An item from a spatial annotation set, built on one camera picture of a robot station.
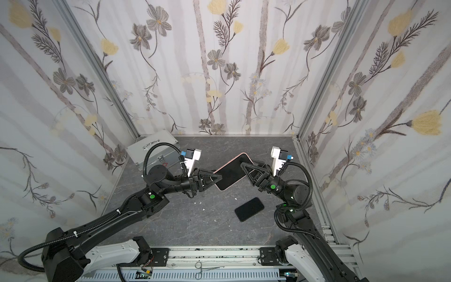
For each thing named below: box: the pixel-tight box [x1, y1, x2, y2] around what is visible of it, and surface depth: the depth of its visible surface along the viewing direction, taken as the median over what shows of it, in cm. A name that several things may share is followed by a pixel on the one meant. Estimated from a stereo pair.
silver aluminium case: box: [125, 128, 180, 172], surface depth 95 cm
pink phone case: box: [212, 152, 255, 192], surface depth 58 cm
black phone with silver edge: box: [213, 152, 254, 191], surface depth 58 cm
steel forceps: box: [194, 261, 225, 281], surface depth 73 cm
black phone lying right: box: [234, 197, 265, 223], surface depth 90 cm
